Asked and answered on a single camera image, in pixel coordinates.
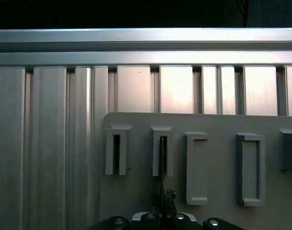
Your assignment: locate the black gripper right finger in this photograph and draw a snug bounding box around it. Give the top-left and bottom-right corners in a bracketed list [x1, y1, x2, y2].
[163, 188, 246, 230]

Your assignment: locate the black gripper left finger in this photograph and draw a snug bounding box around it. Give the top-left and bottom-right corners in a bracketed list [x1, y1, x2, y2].
[84, 191, 162, 230]

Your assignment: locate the blue RAM stick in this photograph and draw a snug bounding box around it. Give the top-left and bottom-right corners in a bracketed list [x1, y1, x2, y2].
[158, 136, 166, 218]

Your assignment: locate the grey plastic parts rack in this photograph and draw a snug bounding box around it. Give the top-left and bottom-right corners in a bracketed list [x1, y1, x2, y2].
[99, 111, 292, 230]

